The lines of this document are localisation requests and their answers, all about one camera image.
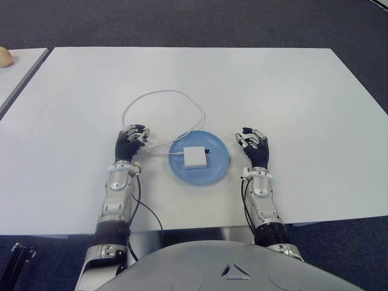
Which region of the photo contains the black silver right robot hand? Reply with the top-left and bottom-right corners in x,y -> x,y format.
233,126 -> 271,169

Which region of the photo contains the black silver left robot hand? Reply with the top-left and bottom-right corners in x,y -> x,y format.
115,123 -> 152,164

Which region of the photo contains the white charger adapter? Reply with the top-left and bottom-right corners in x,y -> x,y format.
183,146 -> 212,170

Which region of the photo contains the white charger cable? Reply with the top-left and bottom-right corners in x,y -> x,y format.
122,89 -> 206,158

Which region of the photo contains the blue round plate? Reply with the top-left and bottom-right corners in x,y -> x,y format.
168,129 -> 230,186

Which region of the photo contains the grey robot torso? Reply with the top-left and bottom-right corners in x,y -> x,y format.
102,241 -> 373,291

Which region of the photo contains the black metal stand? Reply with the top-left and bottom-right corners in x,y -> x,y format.
0,242 -> 37,291

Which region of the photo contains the beige rounded object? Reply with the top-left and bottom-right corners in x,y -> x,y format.
0,46 -> 13,68

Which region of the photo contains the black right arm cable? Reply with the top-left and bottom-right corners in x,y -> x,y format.
241,178 -> 257,237

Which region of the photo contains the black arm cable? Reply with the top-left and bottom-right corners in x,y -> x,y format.
241,178 -> 257,237
127,169 -> 165,261

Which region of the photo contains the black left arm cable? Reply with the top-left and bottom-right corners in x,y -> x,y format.
127,169 -> 165,261

